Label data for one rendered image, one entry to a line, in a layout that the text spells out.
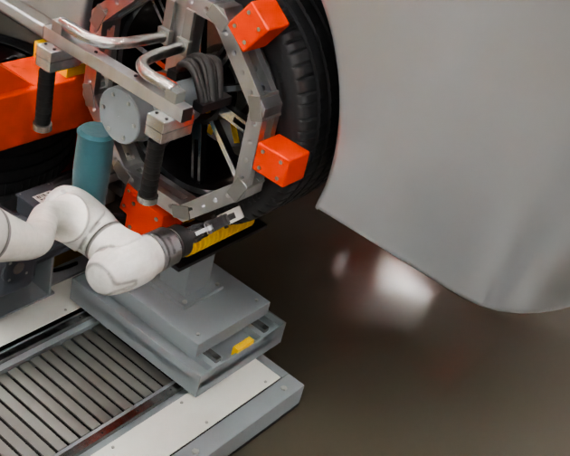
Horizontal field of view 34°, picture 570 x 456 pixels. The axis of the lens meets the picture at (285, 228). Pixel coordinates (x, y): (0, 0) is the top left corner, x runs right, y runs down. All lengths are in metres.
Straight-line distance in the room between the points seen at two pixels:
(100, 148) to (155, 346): 0.60
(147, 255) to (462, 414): 1.26
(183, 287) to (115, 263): 0.67
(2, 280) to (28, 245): 0.84
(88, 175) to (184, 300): 0.50
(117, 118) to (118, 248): 0.31
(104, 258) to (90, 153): 0.38
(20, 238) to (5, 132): 0.94
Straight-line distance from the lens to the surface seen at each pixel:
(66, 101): 2.60
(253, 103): 1.98
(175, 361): 2.49
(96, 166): 2.23
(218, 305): 2.58
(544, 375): 3.15
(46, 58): 2.09
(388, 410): 2.77
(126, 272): 1.92
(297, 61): 2.01
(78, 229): 1.97
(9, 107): 2.48
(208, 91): 1.91
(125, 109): 2.05
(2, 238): 1.55
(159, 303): 2.55
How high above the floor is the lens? 1.82
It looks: 33 degrees down
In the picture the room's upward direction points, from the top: 15 degrees clockwise
